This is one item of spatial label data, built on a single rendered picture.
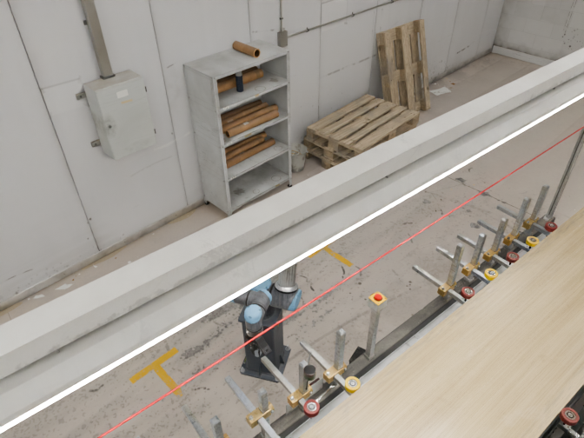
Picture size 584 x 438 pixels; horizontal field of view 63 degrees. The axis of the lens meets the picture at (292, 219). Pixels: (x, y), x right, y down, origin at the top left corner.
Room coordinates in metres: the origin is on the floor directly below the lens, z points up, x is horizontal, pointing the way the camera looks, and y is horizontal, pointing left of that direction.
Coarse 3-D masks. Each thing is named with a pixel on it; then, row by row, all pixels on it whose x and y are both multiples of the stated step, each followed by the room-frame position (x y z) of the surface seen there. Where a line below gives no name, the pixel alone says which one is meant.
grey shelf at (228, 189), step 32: (192, 64) 4.10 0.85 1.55; (224, 64) 4.09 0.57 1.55; (256, 64) 4.14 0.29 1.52; (288, 64) 4.41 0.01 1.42; (192, 96) 4.07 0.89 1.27; (224, 96) 4.08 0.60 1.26; (256, 96) 4.13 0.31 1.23; (288, 96) 4.40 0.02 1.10; (256, 128) 4.14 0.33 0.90; (288, 128) 4.45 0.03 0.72; (224, 160) 3.82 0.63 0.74; (256, 160) 4.17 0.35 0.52; (288, 160) 4.46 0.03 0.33; (224, 192) 4.14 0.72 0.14; (256, 192) 4.13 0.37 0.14
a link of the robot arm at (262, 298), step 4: (252, 292) 1.76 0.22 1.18; (256, 292) 1.76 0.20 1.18; (260, 292) 1.76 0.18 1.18; (264, 292) 1.75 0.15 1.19; (268, 292) 1.76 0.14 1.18; (252, 296) 1.73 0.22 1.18; (256, 296) 1.73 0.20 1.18; (260, 296) 1.72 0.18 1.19; (264, 296) 1.73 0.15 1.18; (268, 296) 1.73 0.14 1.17; (248, 300) 1.72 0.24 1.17; (252, 300) 1.71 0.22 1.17; (256, 300) 1.70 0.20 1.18; (260, 300) 1.70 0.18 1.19; (264, 300) 1.71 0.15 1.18; (268, 300) 1.72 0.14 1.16; (248, 304) 1.71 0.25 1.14; (252, 304) 1.68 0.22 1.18; (256, 304) 1.67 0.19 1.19; (260, 304) 1.67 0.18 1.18; (264, 304) 1.68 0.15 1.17; (268, 304) 1.70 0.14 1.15; (264, 308) 1.66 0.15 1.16
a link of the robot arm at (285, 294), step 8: (296, 264) 2.12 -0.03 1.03; (280, 272) 2.09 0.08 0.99; (288, 272) 2.07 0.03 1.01; (280, 280) 2.08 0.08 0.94; (288, 280) 2.06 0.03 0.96; (280, 288) 2.05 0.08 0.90; (288, 288) 2.04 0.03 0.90; (296, 288) 2.06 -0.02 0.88; (272, 296) 2.04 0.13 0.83; (280, 296) 2.02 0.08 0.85; (288, 296) 2.01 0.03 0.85; (296, 296) 2.02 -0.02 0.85; (272, 304) 2.02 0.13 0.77; (280, 304) 2.01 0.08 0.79; (288, 304) 1.99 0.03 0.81; (296, 304) 2.02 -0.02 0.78
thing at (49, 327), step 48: (528, 96) 1.49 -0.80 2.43; (384, 144) 1.14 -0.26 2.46; (432, 144) 1.17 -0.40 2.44; (288, 192) 0.92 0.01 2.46; (336, 192) 0.94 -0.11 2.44; (192, 240) 0.75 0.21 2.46; (240, 240) 0.77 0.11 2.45; (96, 288) 0.62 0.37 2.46; (144, 288) 0.63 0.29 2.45; (0, 336) 0.51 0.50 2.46; (48, 336) 0.52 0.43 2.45
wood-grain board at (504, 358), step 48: (576, 240) 2.45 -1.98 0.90; (528, 288) 2.01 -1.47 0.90; (576, 288) 2.01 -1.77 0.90; (432, 336) 1.66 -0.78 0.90; (480, 336) 1.65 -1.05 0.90; (528, 336) 1.65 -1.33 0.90; (576, 336) 1.64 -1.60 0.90; (384, 384) 1.36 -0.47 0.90; (432, 384) 1.36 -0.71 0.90; (480, 384) 1.36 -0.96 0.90; (528, 384) 1.35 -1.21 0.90; (576, 384) 1.35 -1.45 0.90; (336, 432) 1.11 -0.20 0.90; (384, 432) 1.11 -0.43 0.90; (432, 432) 1.11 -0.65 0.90; (480, 432) 1.10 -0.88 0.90; (528, 432) 1.10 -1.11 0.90
